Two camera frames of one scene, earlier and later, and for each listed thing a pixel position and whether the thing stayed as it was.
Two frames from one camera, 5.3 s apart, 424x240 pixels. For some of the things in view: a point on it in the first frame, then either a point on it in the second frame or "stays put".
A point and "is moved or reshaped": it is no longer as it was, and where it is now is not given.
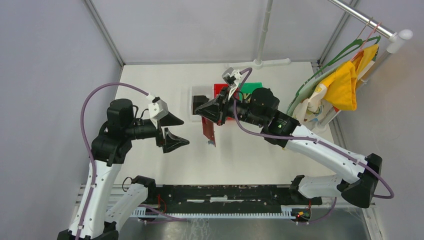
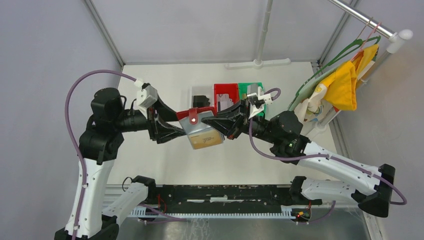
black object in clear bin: x=198 y=100 stays put
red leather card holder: x=208 y=129 is moved or reshaped
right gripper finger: x=210 y=114 -> x=228 y=126
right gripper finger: x=216 y=104 -> x=236 y=110
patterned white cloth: x=313 y=108 stays put
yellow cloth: x=341 y=86 stays put
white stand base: x=259 y=63 stays put
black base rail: x=226 y=198 stays put
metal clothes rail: x=396 y=39 stays put
